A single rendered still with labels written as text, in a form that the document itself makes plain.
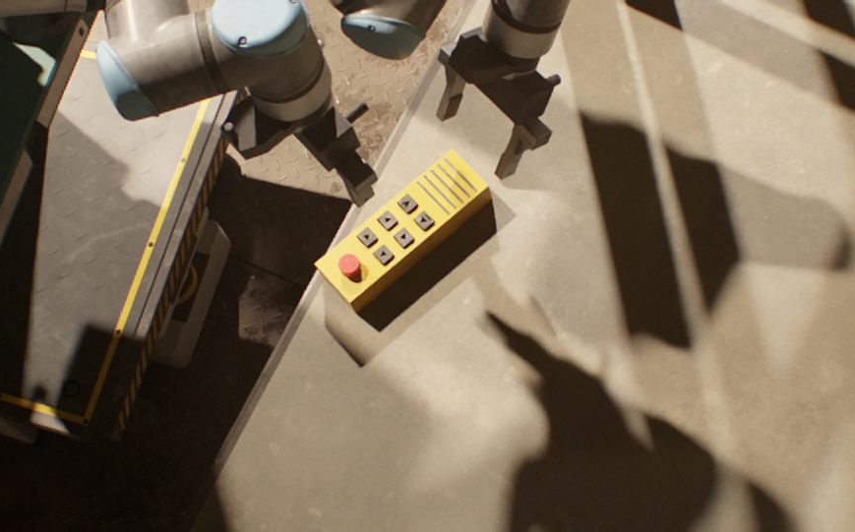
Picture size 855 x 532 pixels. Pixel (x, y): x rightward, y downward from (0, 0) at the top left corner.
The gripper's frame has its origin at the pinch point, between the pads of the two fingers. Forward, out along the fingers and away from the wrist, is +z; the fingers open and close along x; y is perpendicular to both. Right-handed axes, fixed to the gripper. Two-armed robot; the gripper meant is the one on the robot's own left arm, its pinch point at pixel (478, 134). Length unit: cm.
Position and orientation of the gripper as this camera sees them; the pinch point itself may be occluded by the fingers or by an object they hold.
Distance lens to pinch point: 204.3
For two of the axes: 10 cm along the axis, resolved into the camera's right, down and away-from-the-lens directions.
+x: -6.4, -6.7, 3.8
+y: 7.3, -3.7, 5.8
